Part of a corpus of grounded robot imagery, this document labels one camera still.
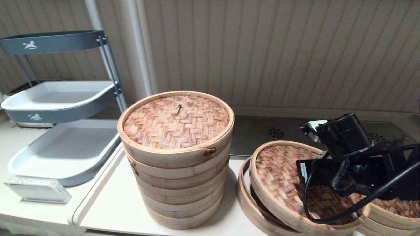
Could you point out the grey metal double rack post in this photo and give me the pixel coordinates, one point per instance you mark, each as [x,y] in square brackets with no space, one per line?
[118,88]

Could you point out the pale woven bamboo steamer lid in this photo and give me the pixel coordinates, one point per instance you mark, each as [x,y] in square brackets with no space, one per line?
[177,121]

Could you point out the pale bamboo steamer basket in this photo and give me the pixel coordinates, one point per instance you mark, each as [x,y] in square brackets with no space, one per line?
[180,187]
[185,224]
[182,199]
[178,174]
[183,211]

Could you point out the clear acrylic sign holder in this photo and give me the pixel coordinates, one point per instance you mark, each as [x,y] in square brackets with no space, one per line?
[36,190]

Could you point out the white round appliance base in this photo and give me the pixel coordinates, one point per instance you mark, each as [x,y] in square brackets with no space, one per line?
[32,125]

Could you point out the brown bamboo steamer basket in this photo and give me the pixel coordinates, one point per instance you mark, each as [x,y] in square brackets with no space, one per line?
[393,232]
[244,200]

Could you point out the beige wall ledge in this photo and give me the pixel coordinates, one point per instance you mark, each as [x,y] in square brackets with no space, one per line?
[279,112]

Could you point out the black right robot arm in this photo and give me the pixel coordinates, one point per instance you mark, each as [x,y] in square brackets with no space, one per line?
[344,134]

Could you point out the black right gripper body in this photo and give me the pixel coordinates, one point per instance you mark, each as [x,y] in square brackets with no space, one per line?
[316,177]

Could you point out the dark grey shelf with horse logo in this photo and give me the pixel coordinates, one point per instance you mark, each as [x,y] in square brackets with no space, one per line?
[59,42]

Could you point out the thin white vertical pipe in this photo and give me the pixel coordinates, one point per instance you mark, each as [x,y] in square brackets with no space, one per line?
[92,14]

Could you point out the dark woven bamboo steamer lid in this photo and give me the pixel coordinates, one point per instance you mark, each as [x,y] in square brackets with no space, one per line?
[279,170]

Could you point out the thin grey metal rack posts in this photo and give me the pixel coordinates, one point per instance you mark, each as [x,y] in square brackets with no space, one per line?
[27,75]

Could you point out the white-lined grey rack tray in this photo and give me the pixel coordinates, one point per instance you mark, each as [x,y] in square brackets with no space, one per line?
[65,150]

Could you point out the right bamboo steamer stack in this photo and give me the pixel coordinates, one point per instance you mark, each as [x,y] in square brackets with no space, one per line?
[400,206]

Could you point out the dark metal panel with vents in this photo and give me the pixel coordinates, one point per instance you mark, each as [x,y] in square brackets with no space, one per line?
[262,141]

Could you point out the grey tray with horse logo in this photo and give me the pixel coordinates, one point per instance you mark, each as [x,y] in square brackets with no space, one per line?
[59,98]

